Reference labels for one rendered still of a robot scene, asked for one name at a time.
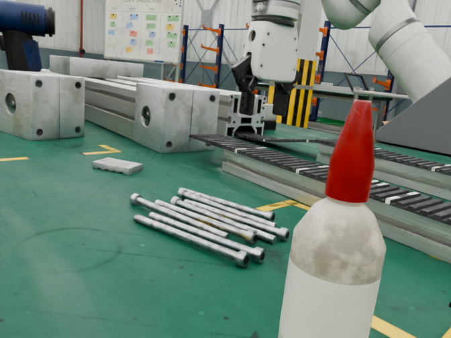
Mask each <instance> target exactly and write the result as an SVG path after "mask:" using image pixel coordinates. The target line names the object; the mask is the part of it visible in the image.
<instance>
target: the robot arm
mask: <svg viewBox="0 0 451 338"><path fill-rule="evenodd" d="M300 2H301V0H252V11H251V17H253V18H254V19H253V21H251V23H250V27H249V29H248V33H247V37H246V43H245V46H244V54H243V59H241V60H240V61H239V62H237V63H236V64H234V65H233V66H232V67H231V71H232V74H233V76H234V78H235V82H236V84H237V85H238V87H239V88H238V90H239V91H240V92H241V99H240V114H243V115H249V116H252V115H253V110H254V100H255V93H252V91H253V90H254V88H255V86H256V85H257V83H258V81H259V80H265V81H273V82H274V84H275V87H276V89H277V93H278V94H274V103H273V108H272V114H273V115H280V116H285V115H286V111H287V101H288V95H290V94H291V91H292V90H293V88H294V87H295V83H297V81H298V80H299V78H300V76H301V75H300V74H299V72H298V70H297V54H298V33H297V27H295V23H294V21H298V17H299V7H300ZM321 3H322V6H323V10H324V12H325V15H326V18H327V19H328V21H329V22H330V23H331V24H332V25H333V26H334V27H336V28H337V29H339V30H349V29H352V28H354V27H355V26H357V25H358V24H359V23H360V22H361V21H363V20H364V19H365V18H366V17H367V16H368V15H369V14H370V13H371V12H373V11H374V10H375V9H376V8H377V7H378V6H379V5H380V6H379V10H378V11H377V14H376V16H375V19H374V21H373V23H372V25H371V27H370V30H369V32H368V40H369V42H370V44H371V46H372V47H373V48H374V50H375V51H376V53H377V54H378V55H379V57H380V58H381V60H382V61H383V62H384V63H385V65H386V66H387V68H388V69H389V70H390V72H391V73H392V75H393V76H394V77H395V79H396V80H397V82H398V83H399V84H400V85H401V87H402V88H403V90H404V91H405V92H406V94H407V96H408V97H409V98H410V99H411V101H412V102H413V104H414V103H415V102H417V101H418V100H420V99H421V98H422V97H424V96H425V95H426V94H428V93H429V92H430V91H432V90H434V89H435V88H436V87H437V86H439V85H440V84H442V83H443V82H444V81H445V80H447V79H449V78H450V77H451V59H450V58H449V57H448V56H447V54H446V53H445V51H443V49H442V48H441V47H440V45H439V44H438V43H437V41H435V39H434V38H433V37H432V35H431V34H430V33H429V32H428V31H427V30H426V28H425V27H424V26H423V24H422V23H421V22H420V20H418V18H417V17H416V16H415V14H414V12H413V11H412V10H411V8H410V6H409V2H408V0H321ZM249 82H250V84H249ZM282 84H283V86H282Z"/></svg>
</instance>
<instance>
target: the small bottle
mask: <svg viewBox="0 0 451 338"><path fill-rule="evenodd" d="M373 173H374V142H373V130H372V106H371V101H363V100H356V99H355V100H354V102H353V105H352V107H351V110H350V112H349V114H348V117H347V119H346V122H345V124H344V126H343V129H342V131H341V134H340V136H339V138H338V141H337V143H336V146H335V148H334V150H333V152H332V155H331V158H330V164H329V168H328V176H327V180H326V185H325V194H326V195H327V196H328V197H326V198H324V199H321V200H320V201H317V202H316V203H314V204H313V206H312V207H311V208H310V210H308V212H307V213H306V214H305V215H304V217H303V218H302V219H301V220H300V222H298V224H297V225H296V226H295V228H294V230H293V239H292V244H291V252H290V254H289V263H288V268H287V277H286V282H285V291H284V296H283V304H282V309H281V318H280V327H279V335H278V338H368V336H369V333H370V327H371V323H372V317H373V314H374V308H375V304H376V300H377V294H378V291H379V285H380V281H381V272H382V269H383V263H384V259H385V254H386V245H385V242H384V239H383V236H382V234H381V230H380V229H379V225H378V223H377V220H376V217H375V215H374V213H373V212H372V211H371V210H370V209H369V208H368V207H367V206H366V205H365V204H364V203H365V202H367V201H368V198H369V194H370V188H371V183H372V177H373Z"/></svg>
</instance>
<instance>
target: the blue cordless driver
mask: <svg viewBox="0 0 451 338"><path fill-rule="evenodd" d="M0 32H2V35H0V47H1V50H2V51H5V53H6V58H7V65H8V69H9V70H18V71H30V72H40V71H41V69H43V68H42V61H41V57H40V50H39V45H38V42H36V41H35V40H33V37H32V36H41V37H45V35H46V34H49V37H52V36H53V35H55V33H56V18H55V10H52V7H49V8H48V9H45V6H44V5H37V4H31V3H22V2H17V1H8V0H0Z"/></svg>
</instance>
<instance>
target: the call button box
mask: <svg viewBox="0 0 451 338"><path fill-rule="evenodd" d="M262 107H266V113H265V118H261V120H260V121H262V122H264V129H263V130H275V129H276V124H277V123H276V120H277V115H273V114H272V108H273V104H270V103H267V104H264V103H263V104H262Z"/></svg>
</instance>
